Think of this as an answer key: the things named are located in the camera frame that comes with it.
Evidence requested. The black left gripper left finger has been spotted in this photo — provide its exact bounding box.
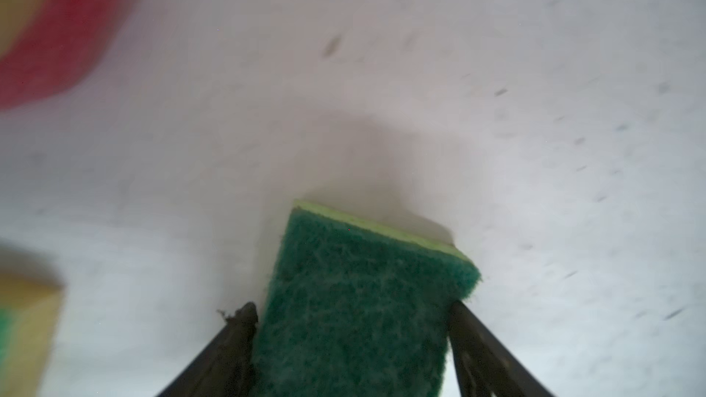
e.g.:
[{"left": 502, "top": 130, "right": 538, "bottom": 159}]
[{"left": 158, "top": 301, "right": 258, "bottom": 397}]

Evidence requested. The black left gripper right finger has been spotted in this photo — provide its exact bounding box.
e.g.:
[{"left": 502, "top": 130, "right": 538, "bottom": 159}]
[{"left": 449, "top": 301, "right": 553, "bottom": 397}]

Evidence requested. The dark green scouring sponge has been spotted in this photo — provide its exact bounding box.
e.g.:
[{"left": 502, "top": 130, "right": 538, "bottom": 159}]
[{"left": 252, "top": 200, "right": 481, "bottom": 396}]

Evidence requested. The light green sponge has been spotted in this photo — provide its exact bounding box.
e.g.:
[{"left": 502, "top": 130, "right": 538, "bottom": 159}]
[{"left": 1, "top": 273, "right": 64, "bottom": 396}]

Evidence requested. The yellow smiley round sponge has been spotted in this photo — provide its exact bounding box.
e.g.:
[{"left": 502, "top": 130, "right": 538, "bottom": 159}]
[{"left": 1, "top": 0, "right": 123, "bottom": 110}]

